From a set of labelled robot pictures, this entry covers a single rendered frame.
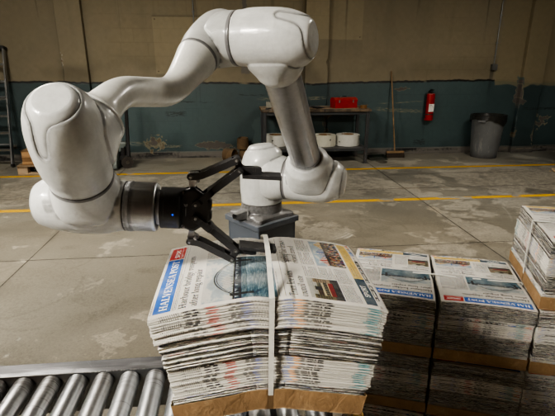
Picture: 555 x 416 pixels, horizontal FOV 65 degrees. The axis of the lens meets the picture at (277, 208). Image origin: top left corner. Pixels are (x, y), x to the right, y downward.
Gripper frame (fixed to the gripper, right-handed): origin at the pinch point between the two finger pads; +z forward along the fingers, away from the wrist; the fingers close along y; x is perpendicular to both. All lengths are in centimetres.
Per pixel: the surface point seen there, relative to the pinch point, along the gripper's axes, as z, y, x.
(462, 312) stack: 68, 45, -38
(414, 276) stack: 59, 43, -58
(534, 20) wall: 511, -124, -701
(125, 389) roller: -31, 51, -12
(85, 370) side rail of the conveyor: -43, 52, -20
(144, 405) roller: -25, 51, -6
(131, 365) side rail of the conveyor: -31, 52, -21
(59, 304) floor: -119, 143, -195
